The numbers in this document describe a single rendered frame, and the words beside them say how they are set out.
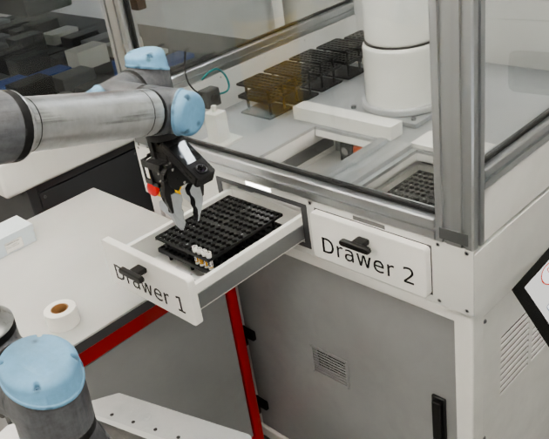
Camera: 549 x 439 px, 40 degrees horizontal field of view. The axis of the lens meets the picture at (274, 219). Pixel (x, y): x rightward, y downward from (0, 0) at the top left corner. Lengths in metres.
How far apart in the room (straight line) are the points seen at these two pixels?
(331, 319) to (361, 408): 0.25
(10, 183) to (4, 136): 1.27
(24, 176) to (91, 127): 1.19
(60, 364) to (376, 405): 0.91
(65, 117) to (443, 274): 0.76
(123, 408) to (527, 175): 0.87
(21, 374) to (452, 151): 0.77
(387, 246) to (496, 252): 0.20
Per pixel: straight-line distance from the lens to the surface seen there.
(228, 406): 2.07
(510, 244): 1.50
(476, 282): 1.42
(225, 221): 1.65
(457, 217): 1.36
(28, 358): 1.17
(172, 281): 1.46
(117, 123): 1.13
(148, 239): 1.67
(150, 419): 1.40
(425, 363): 1.63
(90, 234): 2.03
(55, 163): 2.31
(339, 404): 1.94
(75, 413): 1.18
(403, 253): 1.45
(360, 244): 1.47
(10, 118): 0.99
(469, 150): 1.28
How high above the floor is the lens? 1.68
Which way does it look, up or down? 29 degrees down
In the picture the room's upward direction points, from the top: 9 degrees counter-clockwise
